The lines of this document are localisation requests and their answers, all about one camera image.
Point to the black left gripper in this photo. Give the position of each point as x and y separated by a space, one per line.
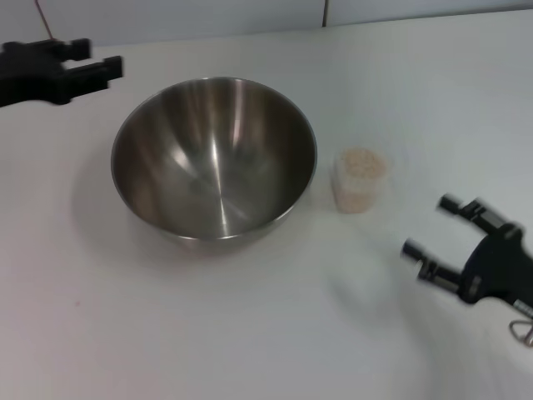
29 75

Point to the clear plastic cup of rice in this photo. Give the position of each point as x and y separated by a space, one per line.
361 164

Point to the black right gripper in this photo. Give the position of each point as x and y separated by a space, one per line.
499 266

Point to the stainless steel mixing bowl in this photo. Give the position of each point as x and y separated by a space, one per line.
212 166

